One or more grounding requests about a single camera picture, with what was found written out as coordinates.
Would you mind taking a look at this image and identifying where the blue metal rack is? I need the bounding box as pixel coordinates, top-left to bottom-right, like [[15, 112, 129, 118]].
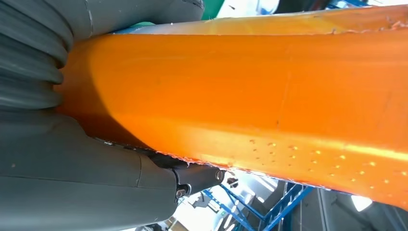
[[203, 181, 315, 231]]

